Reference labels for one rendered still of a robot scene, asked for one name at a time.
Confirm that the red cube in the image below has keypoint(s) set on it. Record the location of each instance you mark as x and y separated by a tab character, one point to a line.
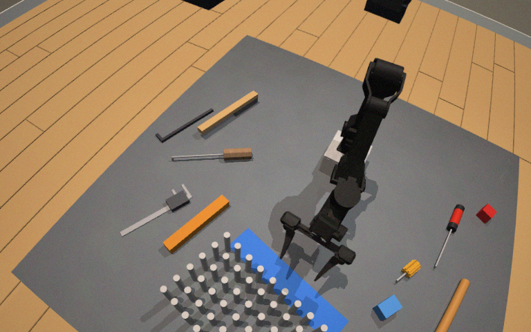
486	213

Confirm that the orange-handled screwdriver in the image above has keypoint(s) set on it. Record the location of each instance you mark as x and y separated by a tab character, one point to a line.
410	269

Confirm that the blue rectangular block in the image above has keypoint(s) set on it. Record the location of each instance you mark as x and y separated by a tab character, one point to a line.
387	307

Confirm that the red-handled screwdriver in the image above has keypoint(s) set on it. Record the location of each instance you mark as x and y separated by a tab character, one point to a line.
453	224

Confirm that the blue flat strip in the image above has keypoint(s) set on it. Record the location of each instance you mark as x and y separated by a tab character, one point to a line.
298	289

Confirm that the orange long flat bar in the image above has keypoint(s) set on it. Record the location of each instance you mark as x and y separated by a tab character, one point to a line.
177	239

